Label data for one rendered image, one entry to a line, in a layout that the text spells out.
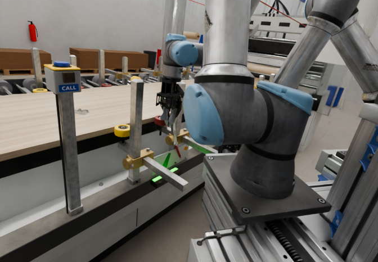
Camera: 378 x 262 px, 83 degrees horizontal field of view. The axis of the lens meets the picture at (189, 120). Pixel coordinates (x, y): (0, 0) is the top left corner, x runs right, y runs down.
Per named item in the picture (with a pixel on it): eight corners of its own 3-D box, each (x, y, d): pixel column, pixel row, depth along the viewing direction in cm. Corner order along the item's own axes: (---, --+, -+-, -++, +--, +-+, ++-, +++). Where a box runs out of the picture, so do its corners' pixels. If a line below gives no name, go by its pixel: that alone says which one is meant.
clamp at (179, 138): (188, 140, 117) (189, 131, 115) (171, 147, 107) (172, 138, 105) (181, 136, 120) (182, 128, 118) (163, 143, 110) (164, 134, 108)
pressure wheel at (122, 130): (131, 144, 110) (133, 123, 106) (130, 152, 102) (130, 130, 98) (116, 143, 108) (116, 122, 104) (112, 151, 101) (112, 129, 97)
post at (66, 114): (83, 210, 78) (75, 91, 63) (69, 217, 75) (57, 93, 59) (77, 203, 81) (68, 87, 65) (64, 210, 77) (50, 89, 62)
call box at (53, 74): (82, 94, 63) (80, 67, 60) (55, 97, 58) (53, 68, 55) (71, 89, 67) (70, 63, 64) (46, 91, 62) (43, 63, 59)
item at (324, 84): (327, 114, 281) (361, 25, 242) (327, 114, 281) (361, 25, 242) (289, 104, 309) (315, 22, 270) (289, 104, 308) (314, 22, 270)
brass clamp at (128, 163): (154, 161, 99) (154, 152, 98) (129, 172, 89) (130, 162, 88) (145, 156, 103) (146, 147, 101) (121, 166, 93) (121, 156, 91)
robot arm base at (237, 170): (307, 195, 48) (322, 157, 45) (249, 202, 44) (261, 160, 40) (268, 159, 62) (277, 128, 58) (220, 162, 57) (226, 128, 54)
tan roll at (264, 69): (318, 84, 294) (321, 75, 289) (316, 84, 284) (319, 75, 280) (229, 66, 375) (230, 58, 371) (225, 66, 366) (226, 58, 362)
